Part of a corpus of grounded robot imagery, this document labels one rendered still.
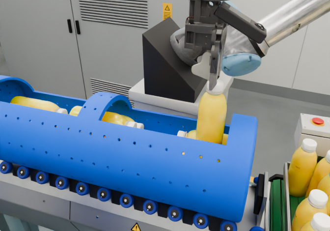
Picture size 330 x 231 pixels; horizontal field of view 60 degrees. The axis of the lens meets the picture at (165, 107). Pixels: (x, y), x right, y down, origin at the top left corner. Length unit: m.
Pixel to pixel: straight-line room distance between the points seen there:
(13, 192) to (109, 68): 1.74
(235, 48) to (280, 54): 2.57
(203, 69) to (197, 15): 0.12
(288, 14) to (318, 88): 2.71
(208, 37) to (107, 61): 2.08
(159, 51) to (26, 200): 0.68
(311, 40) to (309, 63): 0.25
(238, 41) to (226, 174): 0.40
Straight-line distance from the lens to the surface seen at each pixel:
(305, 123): 1.07
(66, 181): 0.98
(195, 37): 0.63
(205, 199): 0.73
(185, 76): 0.96
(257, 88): 3.60
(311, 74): 3.51
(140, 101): 1.06
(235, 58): 0.87
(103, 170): 0.79
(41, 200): 1.08
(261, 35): 0.62
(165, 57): 0.95
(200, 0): 0.63
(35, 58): 3.29
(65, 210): 1.04
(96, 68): 2.77
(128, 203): 0.89
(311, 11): 0.90
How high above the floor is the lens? 1.63
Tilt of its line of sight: 31 degrees down
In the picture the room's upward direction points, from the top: straight up
